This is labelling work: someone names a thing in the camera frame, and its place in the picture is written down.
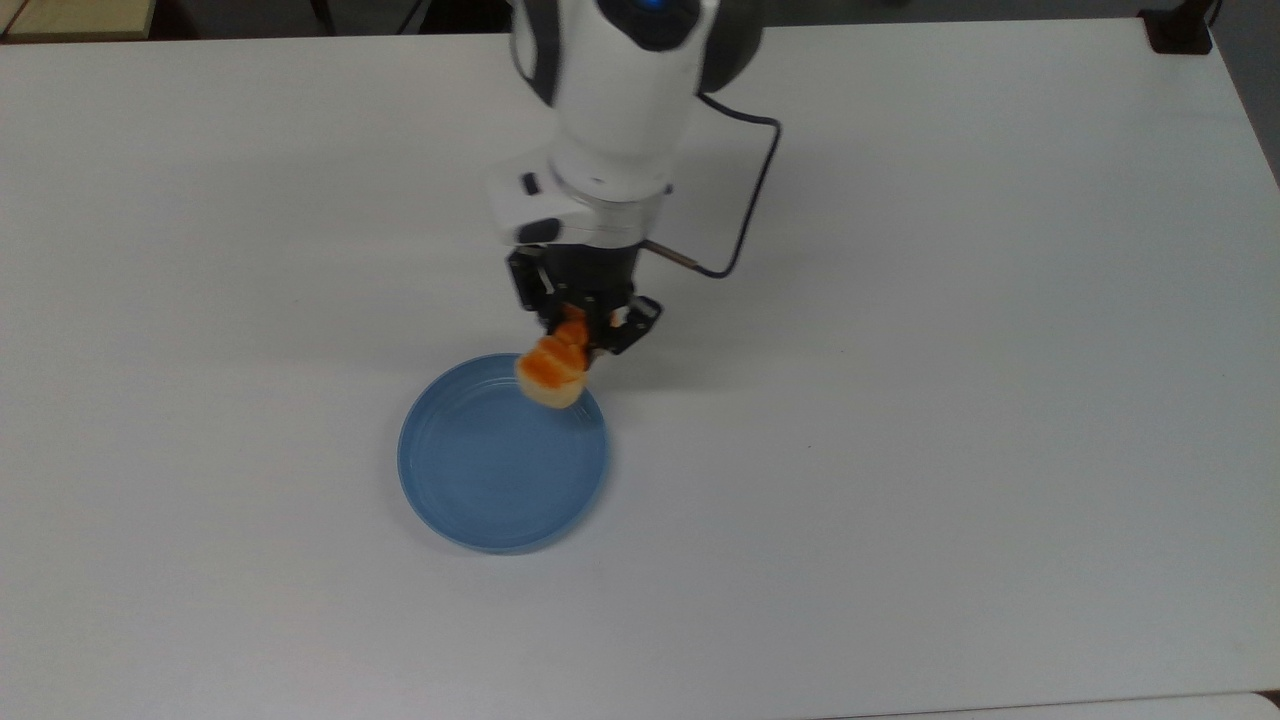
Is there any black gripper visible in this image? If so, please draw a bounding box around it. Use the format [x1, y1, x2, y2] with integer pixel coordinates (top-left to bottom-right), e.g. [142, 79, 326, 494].
[505, 240, 664, 357]

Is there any orange glazed bread loaf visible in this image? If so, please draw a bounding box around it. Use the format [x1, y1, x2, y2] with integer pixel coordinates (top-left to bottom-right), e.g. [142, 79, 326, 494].
[514, 318, 593, 410]

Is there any blue round plate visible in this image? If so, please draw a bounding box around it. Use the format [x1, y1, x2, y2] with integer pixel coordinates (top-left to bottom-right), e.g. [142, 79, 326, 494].
[397, 352, 611, 556]

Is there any light wooden furniture top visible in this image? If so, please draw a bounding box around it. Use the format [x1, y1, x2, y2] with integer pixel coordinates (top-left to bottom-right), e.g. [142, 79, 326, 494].
[0, 0, 157, 43]

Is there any dark corner clamp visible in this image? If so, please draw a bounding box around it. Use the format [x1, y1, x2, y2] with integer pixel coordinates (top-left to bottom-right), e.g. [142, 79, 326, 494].
[1139, 0, 1218, 56]

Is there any white adjacent table edge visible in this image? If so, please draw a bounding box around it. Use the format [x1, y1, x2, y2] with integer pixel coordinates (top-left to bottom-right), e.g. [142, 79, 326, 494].
[820, 691, 1280, 720]

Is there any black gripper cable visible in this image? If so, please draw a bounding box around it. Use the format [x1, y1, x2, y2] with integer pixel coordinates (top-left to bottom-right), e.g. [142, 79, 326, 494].
[640, 92, 783, 281]

